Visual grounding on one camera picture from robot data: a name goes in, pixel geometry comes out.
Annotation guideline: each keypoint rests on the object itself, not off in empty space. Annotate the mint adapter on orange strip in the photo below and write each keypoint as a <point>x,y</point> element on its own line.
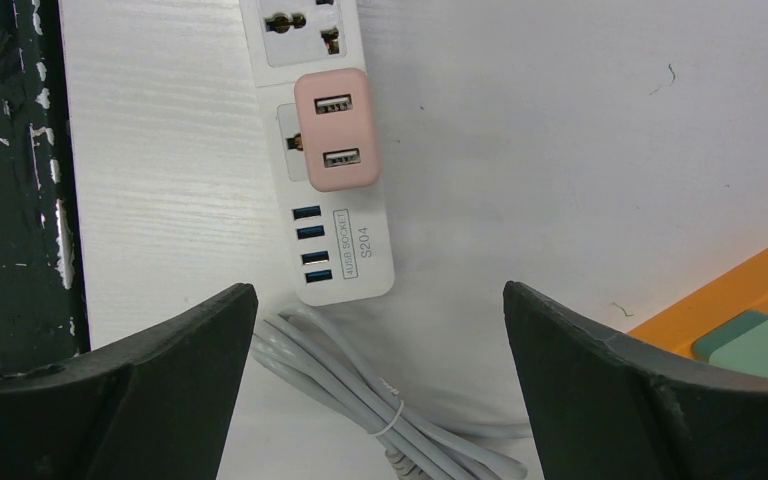
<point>740,345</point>

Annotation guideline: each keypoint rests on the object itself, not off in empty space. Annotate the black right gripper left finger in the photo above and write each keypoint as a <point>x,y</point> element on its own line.
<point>154,405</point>

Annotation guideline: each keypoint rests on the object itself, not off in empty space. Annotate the white power strip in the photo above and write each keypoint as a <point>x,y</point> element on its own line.
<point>339,242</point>

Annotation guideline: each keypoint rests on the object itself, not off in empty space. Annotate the orange power strip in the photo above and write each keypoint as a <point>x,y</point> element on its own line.
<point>677,328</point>

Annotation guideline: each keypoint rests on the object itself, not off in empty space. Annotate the pink adapter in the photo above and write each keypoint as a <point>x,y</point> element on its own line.
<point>337,123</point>

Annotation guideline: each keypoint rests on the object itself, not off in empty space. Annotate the black mounting base plate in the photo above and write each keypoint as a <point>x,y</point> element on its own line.
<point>43,312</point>

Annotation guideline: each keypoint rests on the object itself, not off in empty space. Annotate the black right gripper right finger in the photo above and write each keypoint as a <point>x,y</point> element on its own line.
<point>605,405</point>

